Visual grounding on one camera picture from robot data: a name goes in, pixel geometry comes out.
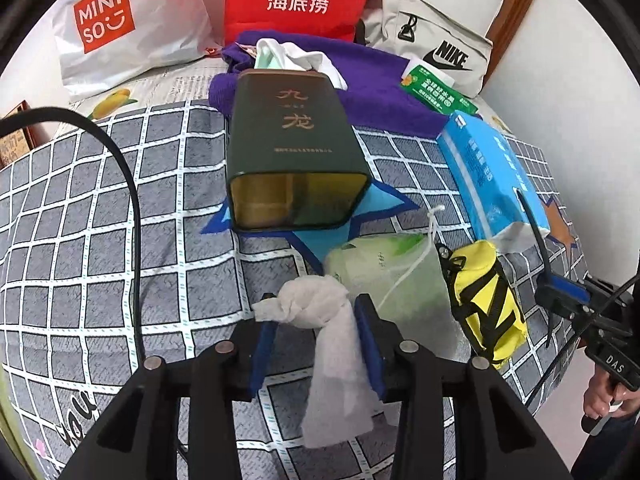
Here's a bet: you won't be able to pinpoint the brown box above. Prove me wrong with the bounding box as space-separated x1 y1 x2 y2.
0 102 38 171

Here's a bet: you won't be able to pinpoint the translucent drawstring mesh pouch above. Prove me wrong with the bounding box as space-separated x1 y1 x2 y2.
322 204 461 361

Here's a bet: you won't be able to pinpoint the brown wooden door frame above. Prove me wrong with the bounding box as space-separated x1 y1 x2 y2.
480 0 546 96

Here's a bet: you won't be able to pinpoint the grey checkered blanket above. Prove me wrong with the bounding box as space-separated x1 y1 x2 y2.
0 97 586 480

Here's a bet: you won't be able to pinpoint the purple towel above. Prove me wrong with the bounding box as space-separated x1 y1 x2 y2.
207 30 451 138

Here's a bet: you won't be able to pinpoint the blue tissue pack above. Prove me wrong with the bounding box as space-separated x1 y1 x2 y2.
437 110 551 253

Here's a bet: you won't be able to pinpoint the person's right hand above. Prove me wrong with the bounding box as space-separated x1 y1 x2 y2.
582 355 640 422

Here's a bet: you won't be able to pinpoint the red paper bag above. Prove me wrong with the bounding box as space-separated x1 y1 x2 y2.
223 0 379 43

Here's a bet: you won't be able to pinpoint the green packet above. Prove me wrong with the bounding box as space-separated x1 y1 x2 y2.
399 57 480 116

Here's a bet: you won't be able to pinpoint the white plastic shopping bag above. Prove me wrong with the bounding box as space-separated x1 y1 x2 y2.
52 0 226 93

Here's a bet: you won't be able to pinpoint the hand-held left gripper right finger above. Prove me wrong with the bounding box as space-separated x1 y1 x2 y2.
352 294 573 480

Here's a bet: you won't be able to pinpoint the light green face mask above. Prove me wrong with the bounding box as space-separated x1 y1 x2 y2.
252 47 291 72

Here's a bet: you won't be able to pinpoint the person's dark trousers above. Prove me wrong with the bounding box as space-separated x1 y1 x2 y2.
570 410 640 480

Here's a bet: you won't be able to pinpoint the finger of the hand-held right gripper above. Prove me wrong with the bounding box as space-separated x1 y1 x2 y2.
535 272 640 311
535 295 633 338

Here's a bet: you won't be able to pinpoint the dark green tin box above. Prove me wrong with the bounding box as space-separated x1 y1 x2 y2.
225 70 373 233

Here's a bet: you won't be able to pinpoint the grey waist bag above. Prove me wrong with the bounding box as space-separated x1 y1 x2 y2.
357 0 493 96

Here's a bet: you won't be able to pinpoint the white green cloth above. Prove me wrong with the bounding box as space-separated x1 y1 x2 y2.
257 37 348 92

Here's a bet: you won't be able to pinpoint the black cable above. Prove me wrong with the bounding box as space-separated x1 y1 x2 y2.
0 107 151 361

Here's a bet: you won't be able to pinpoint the white printed bedsheet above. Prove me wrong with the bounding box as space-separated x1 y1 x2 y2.
65 45 511 133

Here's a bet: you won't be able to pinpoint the white tissue paper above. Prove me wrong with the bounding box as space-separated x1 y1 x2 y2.
252 274 376 450

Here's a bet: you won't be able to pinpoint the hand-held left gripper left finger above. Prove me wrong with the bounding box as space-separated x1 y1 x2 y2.
60 296 281 480

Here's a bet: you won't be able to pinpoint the yellow pouch with black straps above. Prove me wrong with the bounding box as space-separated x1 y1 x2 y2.
435 240 528 371

